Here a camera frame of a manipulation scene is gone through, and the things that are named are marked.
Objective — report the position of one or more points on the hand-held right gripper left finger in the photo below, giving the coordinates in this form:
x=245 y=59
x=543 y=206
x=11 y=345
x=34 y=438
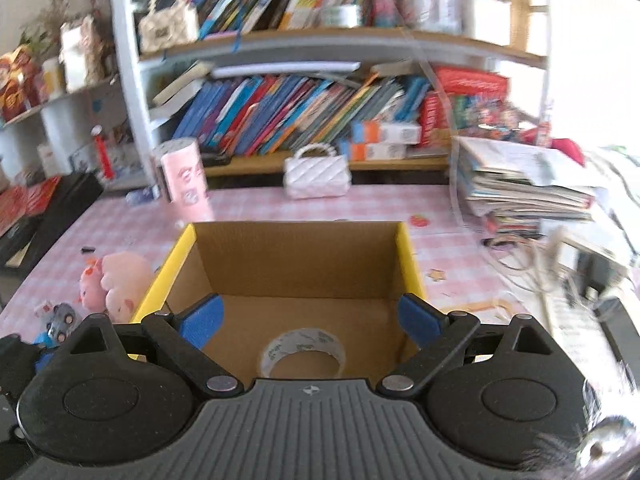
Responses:
x=202 y=325

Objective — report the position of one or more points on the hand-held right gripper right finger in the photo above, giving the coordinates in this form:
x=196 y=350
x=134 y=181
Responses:
x=419 y=322

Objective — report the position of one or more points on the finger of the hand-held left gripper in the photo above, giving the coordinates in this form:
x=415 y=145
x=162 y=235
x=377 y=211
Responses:
x=17 y=360

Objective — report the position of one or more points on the grey blue toy car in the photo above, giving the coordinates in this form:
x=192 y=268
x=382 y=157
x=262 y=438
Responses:
x=62 y=317

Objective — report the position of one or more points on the pink plush pig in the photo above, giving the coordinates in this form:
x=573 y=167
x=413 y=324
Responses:
x=127 y=280

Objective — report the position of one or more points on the yellow cardboard box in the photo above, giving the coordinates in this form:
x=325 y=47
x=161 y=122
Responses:
x=300 y=270

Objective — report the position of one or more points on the clear tape roll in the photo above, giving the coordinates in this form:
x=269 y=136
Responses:
x=302 y=336

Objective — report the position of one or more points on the small pink chick toy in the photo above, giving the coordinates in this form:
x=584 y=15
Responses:
x=91 y=287

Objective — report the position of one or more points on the pink checkered tablecloth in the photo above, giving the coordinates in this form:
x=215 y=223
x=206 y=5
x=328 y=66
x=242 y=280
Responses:
x=250 y=205

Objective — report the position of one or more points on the pink cylinder canister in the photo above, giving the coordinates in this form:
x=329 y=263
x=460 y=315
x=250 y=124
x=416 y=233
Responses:
x=186 y=180

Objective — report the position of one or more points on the long black box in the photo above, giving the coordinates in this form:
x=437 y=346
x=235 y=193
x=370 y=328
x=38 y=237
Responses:
x=60 y=210

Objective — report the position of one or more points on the red packets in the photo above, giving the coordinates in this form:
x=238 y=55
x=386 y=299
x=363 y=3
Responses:
x=25 y=202

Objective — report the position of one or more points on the stack of magazines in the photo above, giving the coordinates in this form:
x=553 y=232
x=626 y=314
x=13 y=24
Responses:
x=520 y=180

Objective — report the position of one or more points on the orange white carton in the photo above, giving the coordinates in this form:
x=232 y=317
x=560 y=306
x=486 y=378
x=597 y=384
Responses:
x=377 y=151
x=387 y=132

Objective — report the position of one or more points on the white quilted handbag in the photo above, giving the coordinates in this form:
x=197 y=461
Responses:
x=317 y=175

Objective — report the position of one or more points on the red white tube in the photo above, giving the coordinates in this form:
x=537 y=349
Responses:
x=102 y=155

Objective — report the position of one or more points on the black phone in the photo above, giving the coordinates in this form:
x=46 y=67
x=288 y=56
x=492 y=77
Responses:
x=620 y=325

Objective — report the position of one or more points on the small red printed box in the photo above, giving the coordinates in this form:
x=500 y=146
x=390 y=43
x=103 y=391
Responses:
x=432 y=120

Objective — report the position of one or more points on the red cloth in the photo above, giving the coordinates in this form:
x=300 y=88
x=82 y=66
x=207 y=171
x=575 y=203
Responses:
x=567 y=150

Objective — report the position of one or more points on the flat lying grey book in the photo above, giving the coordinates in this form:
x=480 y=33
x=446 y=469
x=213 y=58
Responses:
x=182 y=82

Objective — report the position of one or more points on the white wooden bookshelf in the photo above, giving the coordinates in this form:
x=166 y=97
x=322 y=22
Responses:
x=131 y=90

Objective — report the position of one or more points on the wide red printed box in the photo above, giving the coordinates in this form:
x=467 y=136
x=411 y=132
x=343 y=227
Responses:
x=470 y=80

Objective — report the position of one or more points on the white side shelf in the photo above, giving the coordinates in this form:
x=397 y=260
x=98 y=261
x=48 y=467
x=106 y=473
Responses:
x=55 y=115

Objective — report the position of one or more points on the red orange printed gift box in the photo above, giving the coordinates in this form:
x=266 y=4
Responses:
x=17 y=85

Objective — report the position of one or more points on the white yellow cup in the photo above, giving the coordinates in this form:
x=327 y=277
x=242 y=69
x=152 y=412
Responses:
x=53 y=77

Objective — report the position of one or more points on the white gift bag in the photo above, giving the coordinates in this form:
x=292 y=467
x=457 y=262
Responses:
x=80 y=57

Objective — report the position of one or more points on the dried plant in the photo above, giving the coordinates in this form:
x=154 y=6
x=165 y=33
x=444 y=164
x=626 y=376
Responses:
x=47 y=15

